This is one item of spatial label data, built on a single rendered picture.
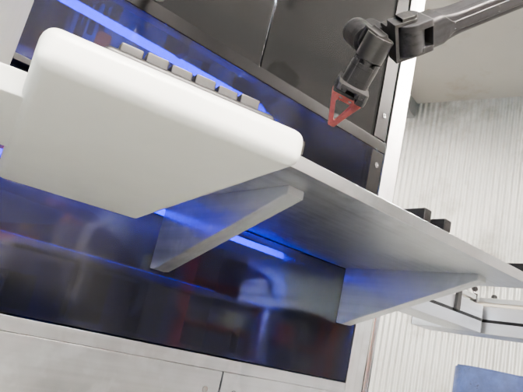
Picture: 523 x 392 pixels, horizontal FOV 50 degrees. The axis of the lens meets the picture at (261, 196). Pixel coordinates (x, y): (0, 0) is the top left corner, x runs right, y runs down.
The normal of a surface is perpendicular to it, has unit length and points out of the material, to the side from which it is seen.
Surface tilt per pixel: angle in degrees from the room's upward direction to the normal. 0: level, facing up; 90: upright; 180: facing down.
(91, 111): 180
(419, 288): 90
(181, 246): 90
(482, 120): 90
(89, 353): 90
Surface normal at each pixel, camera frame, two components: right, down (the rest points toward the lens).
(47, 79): -0.22, 0.94
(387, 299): -0.75, -0.33
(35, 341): 0.62, -0.07
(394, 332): -0.54, -0.33
